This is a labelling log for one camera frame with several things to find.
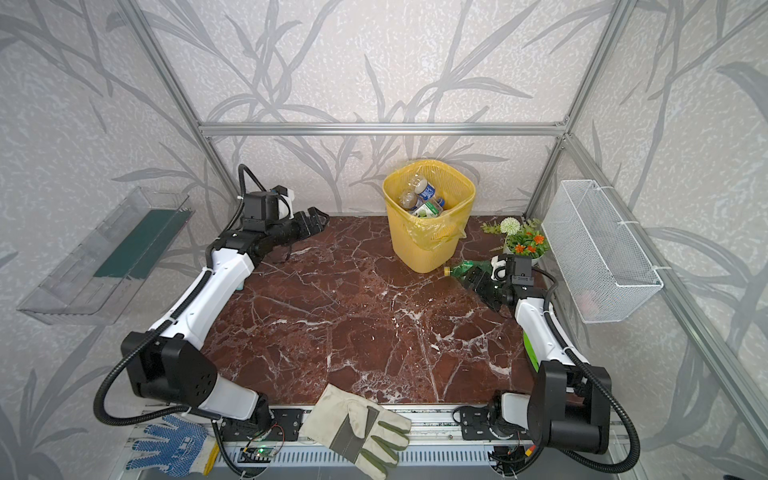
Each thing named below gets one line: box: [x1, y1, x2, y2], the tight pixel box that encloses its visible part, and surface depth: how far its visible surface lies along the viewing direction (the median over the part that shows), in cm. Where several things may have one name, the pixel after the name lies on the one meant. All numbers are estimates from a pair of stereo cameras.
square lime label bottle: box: [411, 198, 443, 218], surface depth 96 cm
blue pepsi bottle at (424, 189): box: [408, 174, 445, 207], surface depth 98 cm
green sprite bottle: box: [443, 260, 493, 280], surface depth 95 cm
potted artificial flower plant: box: [480, 217, 550, 259], surface depth 98 cm
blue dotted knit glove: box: [125, 416, 220, 477], surface depth 71 cm
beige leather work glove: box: [299, 383, 412, 480], surface depth 74 cm
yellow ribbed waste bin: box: [382, 159, 476, 274], surface depth 96 cm
